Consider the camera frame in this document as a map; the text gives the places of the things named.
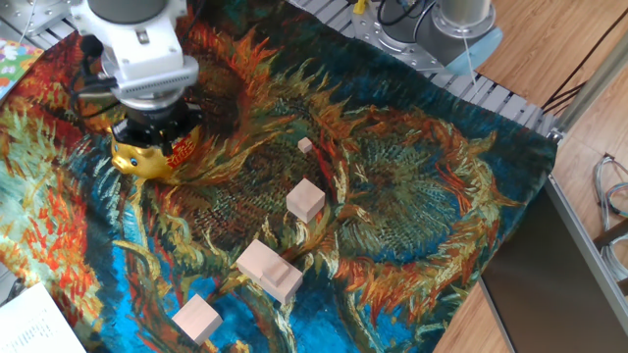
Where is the small flat wooden block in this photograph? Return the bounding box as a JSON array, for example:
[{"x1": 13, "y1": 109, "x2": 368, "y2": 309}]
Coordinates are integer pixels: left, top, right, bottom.
[{"x1": 262, "y1": 259, "x2": 291, "y2": 289}]

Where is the medium light wooden cube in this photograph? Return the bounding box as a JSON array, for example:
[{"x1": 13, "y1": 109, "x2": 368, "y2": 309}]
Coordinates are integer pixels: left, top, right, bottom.
[{"x1": 285, "y1": 176, "x2": 327, "y2": 225}]

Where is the aluminium table edge rail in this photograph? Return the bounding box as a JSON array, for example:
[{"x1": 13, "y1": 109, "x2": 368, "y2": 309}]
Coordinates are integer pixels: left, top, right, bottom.
[{"x1": 543, "y1": 174, "x2": 628, "y2": 339}]

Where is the black floor cable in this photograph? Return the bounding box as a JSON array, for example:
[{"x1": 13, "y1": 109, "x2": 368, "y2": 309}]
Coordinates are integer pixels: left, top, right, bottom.
[{"x1": 541, "y1": 19, "x2": 628, "y2": 117}]

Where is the sunflower painting tablecloth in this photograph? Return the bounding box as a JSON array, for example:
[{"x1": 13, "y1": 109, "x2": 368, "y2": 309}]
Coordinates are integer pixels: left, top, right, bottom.
[{"x1": 0, "y1": 0, "x2": 559, "y2": 353}]

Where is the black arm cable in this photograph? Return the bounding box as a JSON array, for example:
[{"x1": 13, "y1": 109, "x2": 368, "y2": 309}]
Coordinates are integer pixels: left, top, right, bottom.
[{"x1": 68, "y1": 0, "x2": 438, "y2": 119}]

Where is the silver perforated metal plate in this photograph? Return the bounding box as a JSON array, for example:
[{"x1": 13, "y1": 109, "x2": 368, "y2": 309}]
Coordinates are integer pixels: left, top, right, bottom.
[{"x1": 0, "y1": 0, "x2": 89, "y2": 38}]

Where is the gold piggy bank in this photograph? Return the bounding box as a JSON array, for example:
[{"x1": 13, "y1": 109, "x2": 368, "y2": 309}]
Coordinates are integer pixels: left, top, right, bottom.
[{"x1": 108, "y1": 125, "x2": 202, "y2": 186}]

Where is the floral patterned mat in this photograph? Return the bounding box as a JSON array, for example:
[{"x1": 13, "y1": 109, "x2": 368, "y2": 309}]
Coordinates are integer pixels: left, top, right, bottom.
[{"x1": 0, "y1": 37, "x2": 45, "y2": 102}]

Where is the silver robot mounting plate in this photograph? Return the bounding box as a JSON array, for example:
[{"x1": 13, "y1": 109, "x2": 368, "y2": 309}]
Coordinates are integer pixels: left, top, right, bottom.
[{"x1": 350, "y1": 0, "x2": 467, "y2": 75}]

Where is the dark grey panel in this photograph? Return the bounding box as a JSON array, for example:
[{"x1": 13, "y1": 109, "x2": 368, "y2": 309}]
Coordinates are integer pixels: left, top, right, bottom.
[{"x1": 478, "y1": 183, "x2": 628, "y2": 353}]

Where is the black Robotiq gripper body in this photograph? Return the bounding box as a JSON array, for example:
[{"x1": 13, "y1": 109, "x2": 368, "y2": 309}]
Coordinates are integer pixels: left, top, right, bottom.
[{"x1": 111, "y1": 105, "x2": 203, "y2": 154}]

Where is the white printed paper sheet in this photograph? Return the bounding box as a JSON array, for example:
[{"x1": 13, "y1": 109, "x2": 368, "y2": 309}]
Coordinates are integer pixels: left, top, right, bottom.
[{"x1": 0, "y1": 281, "x2": 87, "y2": 353}]

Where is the grey cable bundle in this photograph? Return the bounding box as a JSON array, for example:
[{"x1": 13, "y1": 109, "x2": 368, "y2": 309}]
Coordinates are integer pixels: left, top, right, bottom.
[{"x1": 592, "y1": 152, "x2": 628, "y2": 283}]

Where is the white wrist adapter bracket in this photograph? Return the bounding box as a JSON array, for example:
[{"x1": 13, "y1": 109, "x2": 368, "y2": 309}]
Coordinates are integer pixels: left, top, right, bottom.
[{"x1": 68, "y1": 0, "x2": 201, "y2": 102}]

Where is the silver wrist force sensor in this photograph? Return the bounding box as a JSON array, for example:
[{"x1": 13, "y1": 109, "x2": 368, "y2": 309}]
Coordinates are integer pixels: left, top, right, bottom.
[{"x1": 117, "y1": 87, "x2": 190, "y2": 117}]

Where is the aluminium frame post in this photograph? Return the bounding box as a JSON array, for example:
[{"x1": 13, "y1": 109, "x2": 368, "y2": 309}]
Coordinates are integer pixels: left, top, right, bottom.
[{"x1": 548, "y1": 41, "x2": 628, "y2": 144}]

